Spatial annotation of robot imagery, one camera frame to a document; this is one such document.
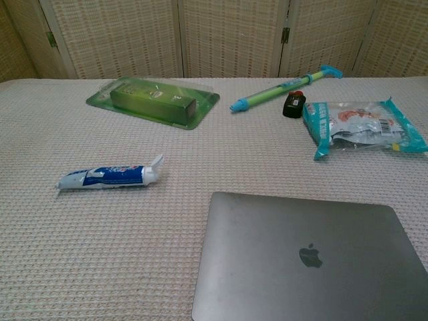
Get teal clear snack bag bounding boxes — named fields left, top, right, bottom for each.
left=302, top=96, right=428, bottom=161

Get grey closed laptop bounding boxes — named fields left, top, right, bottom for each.
left=191, top=191, right=428, bottom=321

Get white woven tablecloth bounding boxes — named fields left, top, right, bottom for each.
left=0, top=77, right=428, bottom=321

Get green blue toy water squirter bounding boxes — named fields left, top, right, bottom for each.
left=229, top=65, right=344, bottom=114

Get blue white toothpaste tube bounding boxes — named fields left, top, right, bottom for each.
left=55, top=153, right=165, bottom=192

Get beige woven folding screen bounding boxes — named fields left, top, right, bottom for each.
left=0, top=0, right=428, bottom=81

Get small black bottle red cap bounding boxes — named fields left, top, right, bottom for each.
left=282, top=90, right=308, bottom=118

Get green blister pack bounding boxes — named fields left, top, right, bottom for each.
left=86, top=77, right=221, bottom=130

